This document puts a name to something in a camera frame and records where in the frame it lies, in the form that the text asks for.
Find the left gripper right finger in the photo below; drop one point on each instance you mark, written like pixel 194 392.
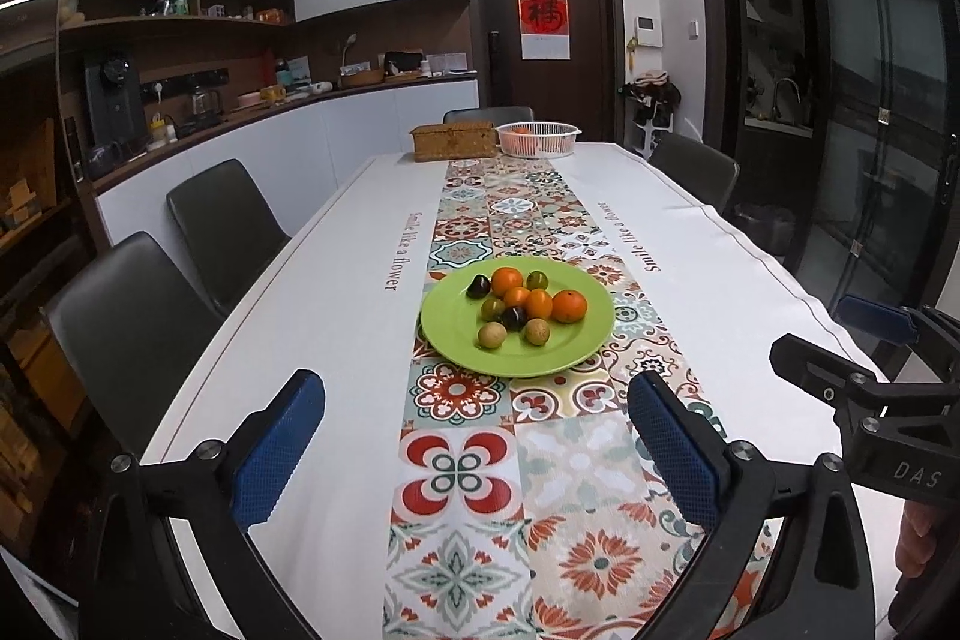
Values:
pixel 819 582

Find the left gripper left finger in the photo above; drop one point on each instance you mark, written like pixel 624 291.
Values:
pixel 140 586

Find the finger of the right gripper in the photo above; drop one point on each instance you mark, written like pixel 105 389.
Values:
pixel 898 325
pixel 851 391

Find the orange mandarin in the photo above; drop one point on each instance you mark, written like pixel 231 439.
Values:
pixel 504 279
pixel 516 296
pixel 568 306
pixel 538 304

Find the brown round fruit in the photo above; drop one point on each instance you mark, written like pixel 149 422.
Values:
pixel 537 332

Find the green fruit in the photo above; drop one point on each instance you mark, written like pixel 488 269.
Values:
pixel 536 280
pixel 492 309

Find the dark plum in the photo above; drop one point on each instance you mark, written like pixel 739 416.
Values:
pixel 479 288
pixel 513 319

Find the person right hand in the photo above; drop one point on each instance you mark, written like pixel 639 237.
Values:
pixel 926 597

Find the white tablecloth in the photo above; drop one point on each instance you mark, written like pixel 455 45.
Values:
pixel 343 300

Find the grey chair near left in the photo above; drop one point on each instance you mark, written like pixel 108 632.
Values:
pixel 132 328

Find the grey chair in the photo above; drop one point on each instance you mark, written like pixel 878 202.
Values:
pixel 229 230
pixel 707 173
pixel 132 328

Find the grey chair right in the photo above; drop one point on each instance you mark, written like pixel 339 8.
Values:
pixel 707 173

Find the grey chair far left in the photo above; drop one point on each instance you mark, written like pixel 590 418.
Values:
pixel 229 230

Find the green plate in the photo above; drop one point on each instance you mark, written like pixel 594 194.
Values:
pixel 450 321

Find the patterned table runner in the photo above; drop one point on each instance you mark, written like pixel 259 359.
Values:
pixel 528 507

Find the green fruit on plate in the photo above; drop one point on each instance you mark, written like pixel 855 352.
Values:
pixel 536 280

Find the orange mandarin on plate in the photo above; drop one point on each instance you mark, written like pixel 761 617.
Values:
pixel 504 279

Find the dark wooden door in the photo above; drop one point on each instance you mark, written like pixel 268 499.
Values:
pixel 583 91

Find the plastic basket with oranges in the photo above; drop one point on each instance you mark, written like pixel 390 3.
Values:
pixel 538 139

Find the black coffee machine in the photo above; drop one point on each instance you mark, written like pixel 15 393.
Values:
pixel 116 118

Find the intercom wall panel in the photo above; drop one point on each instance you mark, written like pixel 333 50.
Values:
pixel 648 32

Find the red wall calendar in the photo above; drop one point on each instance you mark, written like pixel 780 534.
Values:
pixel 544 27

